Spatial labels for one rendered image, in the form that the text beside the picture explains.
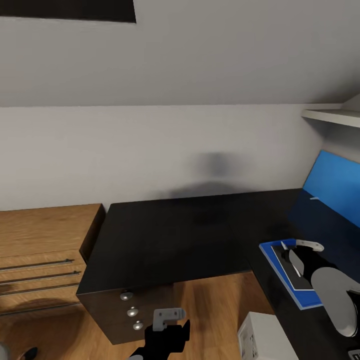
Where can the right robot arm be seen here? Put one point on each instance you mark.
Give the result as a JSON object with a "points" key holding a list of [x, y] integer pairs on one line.
{"points": [[339, 293]]}

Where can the folder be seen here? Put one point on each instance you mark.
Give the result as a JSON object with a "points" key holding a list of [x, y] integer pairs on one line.
{"points": [[305, 299]]}

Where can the room divider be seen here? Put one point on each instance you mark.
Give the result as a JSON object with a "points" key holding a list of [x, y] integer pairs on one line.
{"points": [[335, 181]]}

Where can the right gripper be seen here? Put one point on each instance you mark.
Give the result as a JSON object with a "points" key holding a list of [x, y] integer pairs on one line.
{"points": [[285, 255]]}

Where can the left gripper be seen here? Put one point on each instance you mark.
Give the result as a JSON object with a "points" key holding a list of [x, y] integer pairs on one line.
{"points": [[172, 339]]}

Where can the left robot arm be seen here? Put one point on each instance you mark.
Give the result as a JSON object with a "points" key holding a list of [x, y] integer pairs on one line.
{"points": [[162, 339]]}

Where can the notebook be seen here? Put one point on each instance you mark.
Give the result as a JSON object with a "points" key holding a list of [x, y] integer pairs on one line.
{"points": [[297, 280]]}

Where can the swivel chair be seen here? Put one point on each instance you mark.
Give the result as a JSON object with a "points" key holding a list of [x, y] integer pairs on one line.
{"points": [[5, 353]]}

